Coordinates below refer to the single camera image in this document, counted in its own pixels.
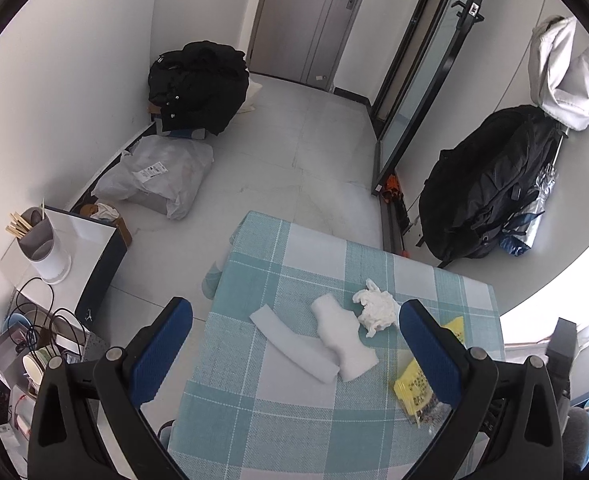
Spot speckled grey board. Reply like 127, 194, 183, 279
82, 330, 111, 363

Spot white bag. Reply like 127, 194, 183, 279
239, 82, 264, 113

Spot bundle of wooden chopsticks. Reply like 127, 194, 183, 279
5, 199, 48, 240

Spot thick white foam piece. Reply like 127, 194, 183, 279
311, 295, 378, 382

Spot yellow and clear plastic wrapper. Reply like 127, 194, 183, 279
393, 315, 465, 428

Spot grey cardboard box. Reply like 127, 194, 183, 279
0, 322, 25, 388

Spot thin white foam strip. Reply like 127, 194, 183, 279
249, 305, 339, 383

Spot orange and black tool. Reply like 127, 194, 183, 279
381, 174, 405, 202

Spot frayed crumpled white tissue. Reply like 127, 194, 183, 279
353, 278, 401, 339

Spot white and grey utensil holder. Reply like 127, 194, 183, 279
16, 207, 72, 285

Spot white and navy box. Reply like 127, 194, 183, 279
0, 206, 128, 326

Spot silver folded umbrella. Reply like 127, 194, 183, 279
497, 132, 565, 256

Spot teal checked tablecloth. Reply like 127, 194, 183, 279
158, 211, 505, 480

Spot black jacket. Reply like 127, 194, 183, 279
148, 41, 251, 137

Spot white hanging coat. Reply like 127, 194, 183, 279
529, 15, 589, 132

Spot grey plastic mailer bag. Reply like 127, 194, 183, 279
92, 136, 215, 221

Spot paper cup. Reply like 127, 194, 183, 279
22, 345, 62, 396

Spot black upright device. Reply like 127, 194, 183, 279
545, 317, 580, 401

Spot black cable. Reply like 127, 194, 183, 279
12, 275, 90, 361

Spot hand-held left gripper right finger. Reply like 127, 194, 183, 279
399, 299, 565, 480

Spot blue bowl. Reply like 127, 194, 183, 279
0, 312, 30, 341

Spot black backpack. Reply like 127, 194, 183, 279
417, 105, 570, 266

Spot blue flat box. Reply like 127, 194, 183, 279
167, 127, 208, 141

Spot glass sliding door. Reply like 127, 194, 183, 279
369, 0, 498, 196

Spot grey door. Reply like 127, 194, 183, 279
247, 0, 378, 92

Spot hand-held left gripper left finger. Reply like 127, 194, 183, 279
28, 296, 194, 480

